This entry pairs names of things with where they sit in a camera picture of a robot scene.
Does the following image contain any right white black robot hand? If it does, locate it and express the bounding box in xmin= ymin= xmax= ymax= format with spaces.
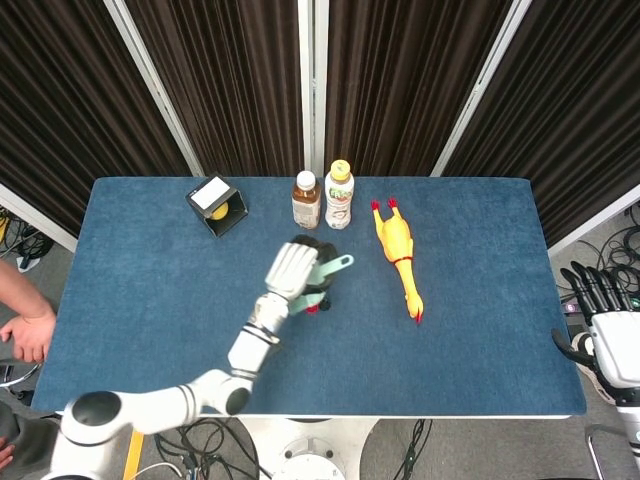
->
xmin=551 ymin=261 xmax=640 ymax=387

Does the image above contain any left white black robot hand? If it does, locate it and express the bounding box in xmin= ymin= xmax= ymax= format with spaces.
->
xmin=263 ymin=233 xmax=338 ymax=305

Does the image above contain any bare bystander hand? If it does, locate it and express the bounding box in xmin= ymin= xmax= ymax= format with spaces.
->
xmin=0 ymin=312 xmax=57 ymax=363

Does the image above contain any teal handled brush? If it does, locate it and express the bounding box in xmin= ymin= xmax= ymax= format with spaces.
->
xmin=287 ymin=253 xmax=356 ymax=315

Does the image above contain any bare bystander forearm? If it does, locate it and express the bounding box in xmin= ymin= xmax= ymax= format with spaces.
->
xmin=0 ymin=259 xmax=56 ymax=319

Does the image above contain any amber tea bottle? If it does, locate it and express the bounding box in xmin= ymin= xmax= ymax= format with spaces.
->
xmin=291 ymin=169 xmax=322 ymax=231

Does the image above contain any white yellow-capped bottle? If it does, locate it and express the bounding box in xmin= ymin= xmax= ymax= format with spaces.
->
xmin=324 ymin=159 xmax=356 ymax=231

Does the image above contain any white black sneaker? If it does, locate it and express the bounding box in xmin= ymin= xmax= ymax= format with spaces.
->
xmin=573 ymin=333 xmax=624 ymax=407

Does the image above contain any grey trousers leg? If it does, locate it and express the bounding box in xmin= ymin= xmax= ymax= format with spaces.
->
xmin=0 ymin=399 xmax=64 ymax=480

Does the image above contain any yellow rubber chicken toy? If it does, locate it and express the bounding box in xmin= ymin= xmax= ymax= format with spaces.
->
xmin=370 ymin=197 xmax=425 ymax=325

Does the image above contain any black cardboard box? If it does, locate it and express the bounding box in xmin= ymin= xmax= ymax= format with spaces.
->
xmin=184 ymin=172 xmax=250 ymax=239

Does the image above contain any blue fabric table cover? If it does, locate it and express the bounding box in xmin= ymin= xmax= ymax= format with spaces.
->
xmin=30 ymin=175 xmax=587 ymax=417

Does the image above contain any yellow floor tape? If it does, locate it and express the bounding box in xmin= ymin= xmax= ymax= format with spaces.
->
xmin=122 ymin=430 xmax=146 ymax=480

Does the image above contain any dark pleated curtain panel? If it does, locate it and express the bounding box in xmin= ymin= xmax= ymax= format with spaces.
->
xmin=324 ymin=0 xmax=511 ymax=177
xmin=124 ymin=0 xmax=306 ymax=177
xmin=443 ymin=0 xmax=640 ymax=247
xmin=0 ymin=0 xmax=192 ymax=237

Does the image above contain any black floor cable bundle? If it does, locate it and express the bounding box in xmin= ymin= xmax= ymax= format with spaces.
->
xmin=0 ymin=204 xmax=57 ymax=274
xmin=144 ymin=417 xmax=274 ymax=480
xmin=554 ymin=199 xmax=640 ymax=301

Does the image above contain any grey metal chair frame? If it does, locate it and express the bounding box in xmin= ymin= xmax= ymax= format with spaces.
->
xmin=583 ymin=423 xmax=640 ymax=480

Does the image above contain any white metal frame post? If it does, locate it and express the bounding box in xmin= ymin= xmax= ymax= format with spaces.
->
xmin=431 ymin=0 xmax=532 ymax=177
xmin=547 ymin=183 xmax=640 ymax=257
xmin=0 ymin=182 xmax=79 ymax=253
xmin=297 ymin=0 xmax=329 ymax=176
xmin=102 ymin=0 xmax=205 ymax=177

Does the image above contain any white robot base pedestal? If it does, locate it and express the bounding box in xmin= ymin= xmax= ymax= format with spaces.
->
xmin=237 ymin=416 xmax=382 ymax=480

